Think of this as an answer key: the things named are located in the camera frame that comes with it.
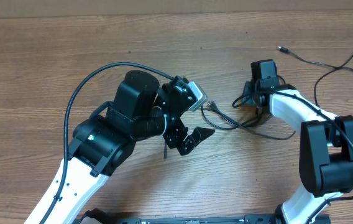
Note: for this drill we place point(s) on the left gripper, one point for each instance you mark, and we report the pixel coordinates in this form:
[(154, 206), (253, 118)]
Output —
[(175, 137)]

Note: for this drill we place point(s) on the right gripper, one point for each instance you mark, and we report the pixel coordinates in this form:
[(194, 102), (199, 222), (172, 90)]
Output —
[(247, 97)]

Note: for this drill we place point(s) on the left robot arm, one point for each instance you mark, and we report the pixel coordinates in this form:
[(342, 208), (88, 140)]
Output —
[(142, 109)]

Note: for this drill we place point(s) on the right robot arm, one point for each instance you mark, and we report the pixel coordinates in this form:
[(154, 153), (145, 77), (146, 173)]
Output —
[(326, 145)]

